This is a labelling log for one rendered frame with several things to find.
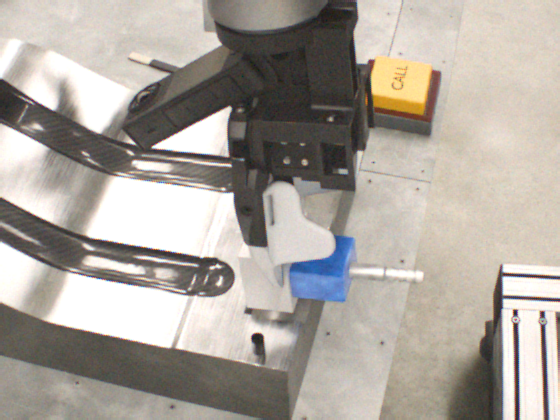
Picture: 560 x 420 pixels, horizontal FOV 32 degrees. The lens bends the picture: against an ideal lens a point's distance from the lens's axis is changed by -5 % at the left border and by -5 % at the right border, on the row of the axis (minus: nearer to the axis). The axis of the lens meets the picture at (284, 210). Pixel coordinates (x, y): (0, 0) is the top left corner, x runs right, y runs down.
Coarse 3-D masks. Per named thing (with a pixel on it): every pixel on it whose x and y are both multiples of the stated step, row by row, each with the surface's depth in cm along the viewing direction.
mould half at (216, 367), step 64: (0, 64) 89; (64, 64) 92; (0, 128) 85; (192, 128) 90; (0, 192) 82; (64, 192) 85; (128, 192) 86; (192, 192) 85; (0, 256) 79; (0, 320) 80; (64, 320) 77; (128, 320) 77; (192, 320) 77; (256, 320) 76; (128, 384) 82; (192, 384) 79; (256, 384) 76
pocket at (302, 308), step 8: (296, 304) 81; (304, 304) 79; (248, 312) 79; (256, 312) 80; (264, 312) 80; (272, 312) 80; (280, 312) 80; (288, 312) 80; (296, 312) 80; (304, 312) 79; (280, 320) 80; (288, 320) 80; (296, 320) 80; (304, 320) 78
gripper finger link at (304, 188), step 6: (276, 180) 73; (282, 180) 73; (288, 180) 73; (294, 180) 73; (300, 180) 74; (294, 186) 73; (300, 186) 74; (306, 186) 74; (312, 186) 74; (318, 186) 74; (300, 192) 75; (306, 192) 75; (312, 192) 75; (318, 192) 75; (300, 198) 75
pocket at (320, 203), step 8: (328, 192) 88; (336, 192) 86; (304, 200) 87; (312, 200) 87; (320, 200) 87; (328, 200) 87; (336, 200) 86; (304, 208) 87; (312, 208) 87; (320, 208) 87; (328, 208) 87; (336, 208) 85
